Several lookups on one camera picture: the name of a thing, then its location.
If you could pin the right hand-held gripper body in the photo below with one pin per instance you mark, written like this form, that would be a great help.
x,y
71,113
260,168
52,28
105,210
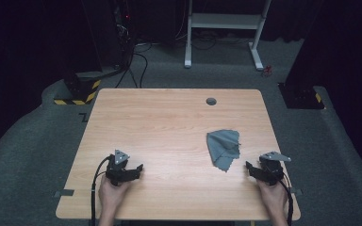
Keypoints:
x,y
271,169

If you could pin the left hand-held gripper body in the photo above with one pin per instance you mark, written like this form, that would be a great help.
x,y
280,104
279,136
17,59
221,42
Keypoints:
x,y
117,171

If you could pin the grey cloth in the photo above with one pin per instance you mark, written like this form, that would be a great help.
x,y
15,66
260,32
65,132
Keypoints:
x,y
224,149

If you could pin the person's left hand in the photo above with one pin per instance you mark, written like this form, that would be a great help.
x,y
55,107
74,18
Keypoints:
x,y
111,196

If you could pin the person's right hand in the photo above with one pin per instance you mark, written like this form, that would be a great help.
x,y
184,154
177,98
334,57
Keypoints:
x,y
273,197

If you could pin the grey tape strip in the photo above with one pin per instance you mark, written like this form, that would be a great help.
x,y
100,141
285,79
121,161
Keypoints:
x,y
297,191
64,192

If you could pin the grey round table grommet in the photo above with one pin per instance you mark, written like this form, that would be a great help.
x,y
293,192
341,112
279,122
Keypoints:
x,y
211,101

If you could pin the black yellow striped stand base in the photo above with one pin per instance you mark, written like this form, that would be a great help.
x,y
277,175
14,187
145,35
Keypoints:
x,y
81,92

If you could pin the dark equipment rack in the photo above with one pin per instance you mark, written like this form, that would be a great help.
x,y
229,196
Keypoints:
x,y
113,31

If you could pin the white metal stand frame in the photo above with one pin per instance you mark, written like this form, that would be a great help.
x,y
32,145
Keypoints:
x,y
223,21

